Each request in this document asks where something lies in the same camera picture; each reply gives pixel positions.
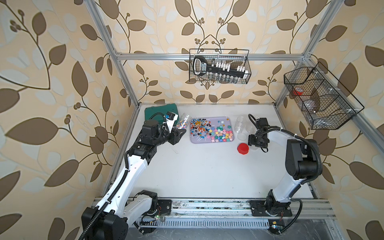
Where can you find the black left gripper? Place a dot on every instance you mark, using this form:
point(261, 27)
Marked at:
point(174, 138)

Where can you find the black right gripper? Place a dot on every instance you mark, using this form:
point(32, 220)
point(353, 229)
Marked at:
point(251, 141)

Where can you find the small clear sprinkles jar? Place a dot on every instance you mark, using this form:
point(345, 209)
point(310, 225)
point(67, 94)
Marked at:
point(183, 121)

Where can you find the clear plastic jar lid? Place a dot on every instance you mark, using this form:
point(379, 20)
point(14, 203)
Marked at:
point(242, 137)

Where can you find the red jar lid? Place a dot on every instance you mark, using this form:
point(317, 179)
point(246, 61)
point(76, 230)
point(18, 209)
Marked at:
point(243, 149)

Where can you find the red lid candy jar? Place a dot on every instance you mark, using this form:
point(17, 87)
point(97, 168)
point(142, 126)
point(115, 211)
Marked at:
point(250, 128)

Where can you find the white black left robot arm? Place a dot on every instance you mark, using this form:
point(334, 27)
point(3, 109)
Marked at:
point(111, 218)

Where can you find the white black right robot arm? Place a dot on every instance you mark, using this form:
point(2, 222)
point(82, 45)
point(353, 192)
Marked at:
point(303, 164)

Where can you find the pile of star candies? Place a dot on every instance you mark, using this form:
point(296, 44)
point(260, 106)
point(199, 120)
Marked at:
point(222, 131)

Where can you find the pile of lollipops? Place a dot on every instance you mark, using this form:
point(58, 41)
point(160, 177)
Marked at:
point(200, 129)

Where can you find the lilac plastic tray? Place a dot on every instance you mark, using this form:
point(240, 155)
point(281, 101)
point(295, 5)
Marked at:
point(206, 141)

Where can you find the green plastic tool case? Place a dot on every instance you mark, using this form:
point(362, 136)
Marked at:
point(150, 111)

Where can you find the red item in basket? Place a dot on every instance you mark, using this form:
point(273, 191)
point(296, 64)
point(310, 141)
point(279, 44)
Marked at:
point(297, 91)

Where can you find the black socket set rack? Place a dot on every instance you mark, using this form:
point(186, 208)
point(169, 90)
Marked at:
point(206, 66)

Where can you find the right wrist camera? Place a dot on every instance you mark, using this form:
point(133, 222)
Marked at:
point(262, 125)

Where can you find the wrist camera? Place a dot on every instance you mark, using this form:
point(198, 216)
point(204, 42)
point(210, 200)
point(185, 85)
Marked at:
point(170, 119)
point(262, 125)

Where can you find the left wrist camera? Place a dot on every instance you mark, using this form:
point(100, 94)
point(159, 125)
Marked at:
point(170, 119)

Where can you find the black wire basket right wall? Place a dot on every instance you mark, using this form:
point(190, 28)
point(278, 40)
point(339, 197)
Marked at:
point(328, 101)

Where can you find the black wire basket wall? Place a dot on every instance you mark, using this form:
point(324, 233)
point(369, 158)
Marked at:
point(328, 101)
point(222, 52)

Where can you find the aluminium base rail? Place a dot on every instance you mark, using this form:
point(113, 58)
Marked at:
point(223, 214)

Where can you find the black wire basket back wall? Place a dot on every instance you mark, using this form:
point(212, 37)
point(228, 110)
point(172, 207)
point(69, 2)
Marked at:
point(222, 52)

